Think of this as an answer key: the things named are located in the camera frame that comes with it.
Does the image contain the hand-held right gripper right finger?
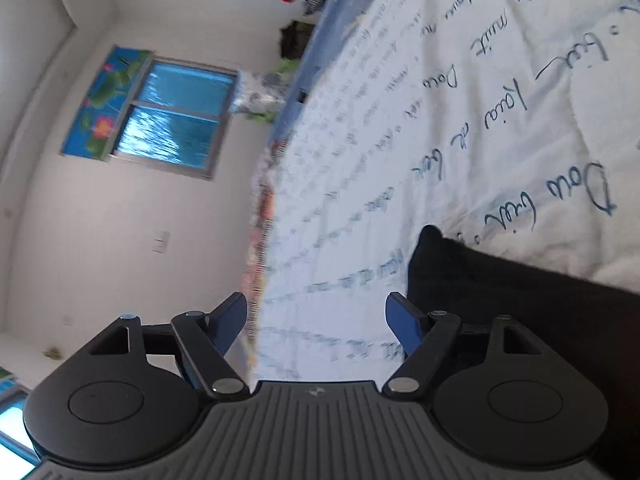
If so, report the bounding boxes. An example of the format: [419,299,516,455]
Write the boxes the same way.
[382,291,538,401]

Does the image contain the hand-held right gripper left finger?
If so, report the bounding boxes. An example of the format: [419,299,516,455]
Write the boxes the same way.
[90,292,249,401]

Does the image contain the black pants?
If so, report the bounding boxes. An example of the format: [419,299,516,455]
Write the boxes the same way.
[407,225,640,480]

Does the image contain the heap of patterned cloths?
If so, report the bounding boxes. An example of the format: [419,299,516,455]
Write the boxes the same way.
[242,180,277,311]

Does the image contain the white script-printed bed sheet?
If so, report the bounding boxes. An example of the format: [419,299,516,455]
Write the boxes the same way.
[250,0,640,386]

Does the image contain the window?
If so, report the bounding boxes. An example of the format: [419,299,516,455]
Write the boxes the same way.
[111,56,239,181]

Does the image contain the floral cushion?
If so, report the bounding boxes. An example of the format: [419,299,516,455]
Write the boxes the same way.
[230,70,288,116]

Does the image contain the floral window curtain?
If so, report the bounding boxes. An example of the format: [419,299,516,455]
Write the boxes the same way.
[59,45,154,162]

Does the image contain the green plastic chair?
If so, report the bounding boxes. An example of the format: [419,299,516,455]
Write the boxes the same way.
[245,57,301,123]

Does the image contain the dark bag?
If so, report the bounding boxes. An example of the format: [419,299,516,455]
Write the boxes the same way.
[277,20,313,61]

